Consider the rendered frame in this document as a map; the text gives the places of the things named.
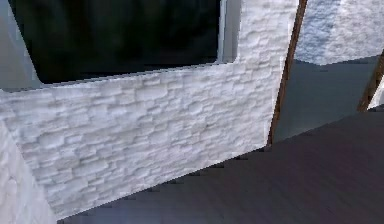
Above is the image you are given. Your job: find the brown wooden door frame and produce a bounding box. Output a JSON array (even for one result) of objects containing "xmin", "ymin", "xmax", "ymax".
[{"xmin": 266, "ymin": 0, "xmax": 384, "ymax": 147}]

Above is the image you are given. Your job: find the dark window with grey frame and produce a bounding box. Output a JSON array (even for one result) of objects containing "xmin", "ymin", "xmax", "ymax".
[{"xmin": 0, "ymin": 0, "xmax": 242, "ymax": 92}]

